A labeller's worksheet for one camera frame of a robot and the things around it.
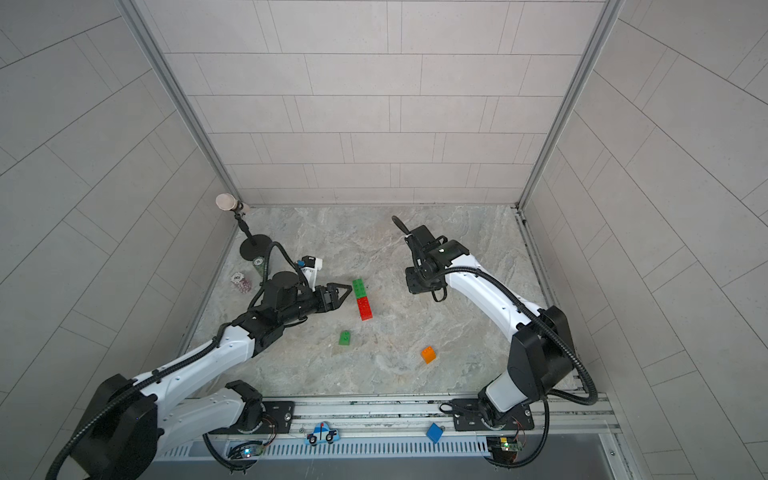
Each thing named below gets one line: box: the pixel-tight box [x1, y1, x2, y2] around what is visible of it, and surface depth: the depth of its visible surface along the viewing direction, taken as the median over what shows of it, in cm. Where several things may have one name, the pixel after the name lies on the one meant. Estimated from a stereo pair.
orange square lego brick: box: [421, 346, 437, 364], surface depth 82 cm
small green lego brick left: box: [339, 330, 351, 345], surface depth 85 cm
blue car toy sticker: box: [304, 421, 341, 446], surface depth 69 cm
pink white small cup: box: [230, 271, 251, 294], surface depth 91 cm
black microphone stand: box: [215, 193, 273, 261], surface depth 104 cm
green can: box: [252, 256, 265, 277], surface depth 95 cm
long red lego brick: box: [357, 296, 373, 321], surface depth 82 cm
